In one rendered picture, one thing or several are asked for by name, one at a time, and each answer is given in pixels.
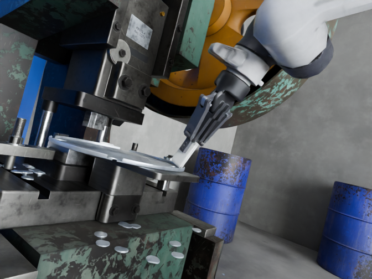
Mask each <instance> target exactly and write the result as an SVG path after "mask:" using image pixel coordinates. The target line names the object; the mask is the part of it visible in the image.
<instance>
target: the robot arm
mask: <svg viewBox="0 0 372 279"><path fill-rule="evenodd" d="M370 9H372V0H264V1H263V3H262V4H261V5H260V6H259V8H258V10H257V11H256V15H255V17H254V19H253V20H252V22H251V23H250V24H249V26H248V27H247V30H246V32H245V35H244V36H243V37H242V39H241V40H240V41H239V42H238V43H236V45H235V46H234V48H233V47H231V46H228V45H225V44H221V43H212V44H211V45H210V47H209V49H208V53H209V54H211V55H212V56H213V57H215V58H216V59H217V60H219V61H220V62H221V63H223V64H224V65H225V66H226V67H227V68H226V70H222V71H221V73H220V74H219V75H218V77H217V78H216V80H215V81H214V84H215V85H216V88H215V89H214V90H213V91H212V92H211V93H210V95H207V96H205V95H204V94H201V95H200V96H199V101H198V104H197V106H196V108H195V110H194V112H193V114H192V116H191V118H190V120H189V122H188V124H187V126H186V128H185V130H184V135H185V136H186V139H185V140H184V142H183V143H182V145H181V146H180V147H179V149H178V150H177V152H176V153H175V155H174V156H173V158H172V159H171V161H172V162H173V163H174V164H175V165H176V166H177V167H178V168H182V167H183V166H184V165H185V163H186V162H187V160H188V159H189V157H190V156H191V155H192V153H193V152H194V151H195V149H196V148H197V147H198V145H200V146H201V147H202V146H203V144H202V143H207V141H208V140H209V139H210V138H211V137H212V136H213V135H214V133H215V132H216V131H217V130H218V129H219V128H220V127H221V126H222V125H223V124H224V123H225V121H227V120H228V119H229V118H230V117H231V116H232V115H233V114H232V113H231V112H230V109H231V108H232V106H233V104H234V102H235V101H236V100H237V101H238V102H242V101H243V99H244V98H245V97H246V95H247V94H248V93H249V91H250V88H249V86H250V85H253V86H257V85H258V86H262V85H263V84H264V82H262V81H261V80H262V78H263V77H264V76H265V74H266V73H267V72H268V70H269V69H270V67H271V66H272V65H278V66H279V67H280V68H281V69H283V70H284V72H286V73H287V74H289V75H291V76H292V77H293V78H297V79H307V78H310V77H312V76H315V75H318V74H319V73H320V72H321V71H323V70H324V69H325V68H326V67H327V65H328V64H329V63H330V61H331V59H332V57H333V52H334V48H333V45H332V42H331V39H330V37H329V34H328V28H327V25H326V23H325V22H327V21H329V20H333V19H337V18H341V17H345V16H348V15H351V14H355V13H359V12H363V11H367V10H370Z"/></svg>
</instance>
